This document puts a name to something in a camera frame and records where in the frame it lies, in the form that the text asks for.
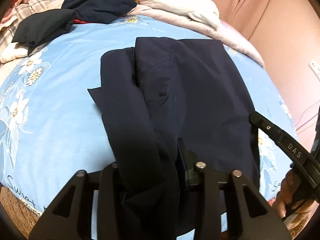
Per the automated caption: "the navy collared shirt dress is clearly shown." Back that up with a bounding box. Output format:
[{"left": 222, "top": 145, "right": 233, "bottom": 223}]
[{"left": 89, "top": 37, "right": 260, "bottom": 239}]

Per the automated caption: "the person right hand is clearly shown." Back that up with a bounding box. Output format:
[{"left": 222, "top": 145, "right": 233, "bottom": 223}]
[{"left": 272, "top": 169, "right": 318, "bottom": 230}]

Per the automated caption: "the brown fuzzy rug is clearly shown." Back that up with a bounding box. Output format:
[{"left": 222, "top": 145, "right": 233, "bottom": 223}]
[{"left": 1, "top": 187, "right": 39, "bottom": 239}]

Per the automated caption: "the pink curtain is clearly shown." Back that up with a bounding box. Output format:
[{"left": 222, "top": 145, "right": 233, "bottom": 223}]
[{"left": 199, "top": 0, "right": 320, "bottom": 41}]

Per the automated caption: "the cream folded garment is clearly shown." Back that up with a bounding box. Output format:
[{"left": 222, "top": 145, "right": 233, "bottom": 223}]
[{"left": 0, "top": 42, "right": 48, "bottom": 65}]

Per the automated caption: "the white plush pillow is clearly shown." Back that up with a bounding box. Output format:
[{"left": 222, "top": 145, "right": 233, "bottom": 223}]
[{"left": 139, "top": 0, "right": 221, "bottom": 29}]

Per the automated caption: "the folded dark navy garment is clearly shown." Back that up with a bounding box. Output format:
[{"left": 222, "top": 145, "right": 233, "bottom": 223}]
[{"left": 12, "top": 9, "right": 76, "bottom": 48}]

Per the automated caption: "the red garment under navy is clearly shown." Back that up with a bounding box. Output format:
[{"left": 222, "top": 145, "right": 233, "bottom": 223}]
[{"left": 73, "top": 19, "right": 88, "bottom": 24}]

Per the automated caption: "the pink quilt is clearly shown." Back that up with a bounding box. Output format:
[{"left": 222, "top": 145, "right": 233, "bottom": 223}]
[{"left": 127, "top": 4, "right": 265, "bottom": 68}]

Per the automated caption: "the grey plaid blanket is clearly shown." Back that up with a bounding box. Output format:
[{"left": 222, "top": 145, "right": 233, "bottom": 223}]
[{"left": 1, "top": 0, "right": 64, "bottom": 53}]

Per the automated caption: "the crumpled navy garment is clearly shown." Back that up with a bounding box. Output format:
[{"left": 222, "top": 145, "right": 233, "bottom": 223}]
[{"left": 61, "top": 0, "right": 137, "bottom": 24}]

